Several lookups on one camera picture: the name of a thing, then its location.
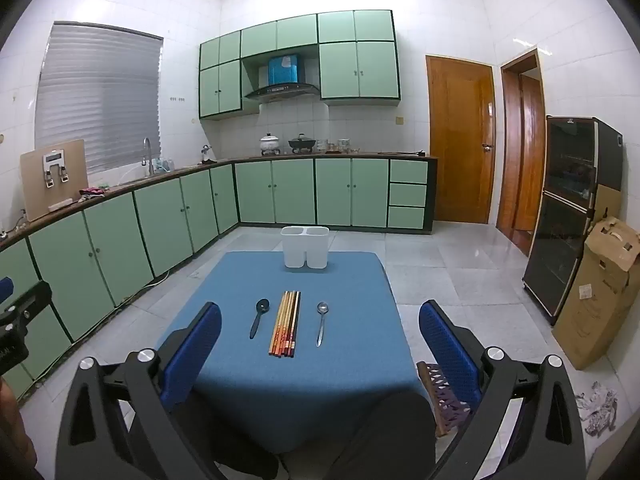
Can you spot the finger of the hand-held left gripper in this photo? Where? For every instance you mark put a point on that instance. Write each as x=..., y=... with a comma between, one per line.
x=30, y=302

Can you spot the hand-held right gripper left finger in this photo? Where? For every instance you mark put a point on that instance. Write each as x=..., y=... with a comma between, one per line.
x=195, y=355

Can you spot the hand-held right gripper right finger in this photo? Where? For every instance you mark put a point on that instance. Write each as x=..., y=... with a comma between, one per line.
x=447, y=355

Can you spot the black plastic spoon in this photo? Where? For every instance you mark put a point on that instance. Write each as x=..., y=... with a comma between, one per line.
x=262, y=305

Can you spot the row of wooden chopsticks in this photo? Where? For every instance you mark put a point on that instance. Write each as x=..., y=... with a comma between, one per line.
x=282, y=325

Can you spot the metal spoon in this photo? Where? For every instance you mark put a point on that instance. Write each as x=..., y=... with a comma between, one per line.
x=322, y=307

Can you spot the white plastic utensil holder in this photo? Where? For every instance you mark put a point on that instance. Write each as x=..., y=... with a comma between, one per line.
x=304, y=247

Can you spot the person's left forearm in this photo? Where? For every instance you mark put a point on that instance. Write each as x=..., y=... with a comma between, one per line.
x=12, y=425

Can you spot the purple woven stool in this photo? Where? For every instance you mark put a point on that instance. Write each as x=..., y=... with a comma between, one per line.
x=445, y=405

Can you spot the person's black pants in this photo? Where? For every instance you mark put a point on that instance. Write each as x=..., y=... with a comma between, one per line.
x=385, y=440

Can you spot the blue covered table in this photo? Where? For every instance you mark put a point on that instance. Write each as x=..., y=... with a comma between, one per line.
x=300, y=400

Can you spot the wooden board with clamps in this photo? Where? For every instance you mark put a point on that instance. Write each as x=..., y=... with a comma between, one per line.
x=35, y=185

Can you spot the pink cloth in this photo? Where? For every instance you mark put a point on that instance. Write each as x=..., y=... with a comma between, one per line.
x=92, y=191

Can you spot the cardboard box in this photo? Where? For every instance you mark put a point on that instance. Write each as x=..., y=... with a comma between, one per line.
x=595, y=305

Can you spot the crumpled plastic wrap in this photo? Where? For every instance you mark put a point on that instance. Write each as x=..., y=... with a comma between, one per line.
x=597, y=410

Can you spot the black glass cabinet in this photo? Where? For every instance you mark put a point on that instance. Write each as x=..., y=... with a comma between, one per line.
x=565, y=220

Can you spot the metal sink faucet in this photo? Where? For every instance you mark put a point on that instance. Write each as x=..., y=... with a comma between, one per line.
x=147, y=155

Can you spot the green base cabinets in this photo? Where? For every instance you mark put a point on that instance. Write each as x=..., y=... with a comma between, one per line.
x=295, y=192

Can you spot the small kitchen appliance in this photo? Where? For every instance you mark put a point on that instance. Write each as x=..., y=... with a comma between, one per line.
x=207, y=154

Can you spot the wooden door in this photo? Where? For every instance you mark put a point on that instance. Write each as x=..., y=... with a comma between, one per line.
x=520, y=160
x=457, y=140

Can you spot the grey window blind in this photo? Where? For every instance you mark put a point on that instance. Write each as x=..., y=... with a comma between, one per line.
x=100, y=100

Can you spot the white cooking pot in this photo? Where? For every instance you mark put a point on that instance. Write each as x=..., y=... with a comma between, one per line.
x=270, y=142

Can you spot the cluster of glass jars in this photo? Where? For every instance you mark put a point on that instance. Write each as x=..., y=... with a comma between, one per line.
x=337, y=146

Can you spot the black wok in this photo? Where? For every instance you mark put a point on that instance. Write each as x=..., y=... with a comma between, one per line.
x=301, y=144

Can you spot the range hood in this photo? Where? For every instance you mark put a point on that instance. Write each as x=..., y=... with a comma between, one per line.
x=282, y=77

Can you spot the green wall cabinet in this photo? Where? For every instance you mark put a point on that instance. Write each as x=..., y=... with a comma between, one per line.
x=357, y=65
x=220, y=80
x=280, y=35

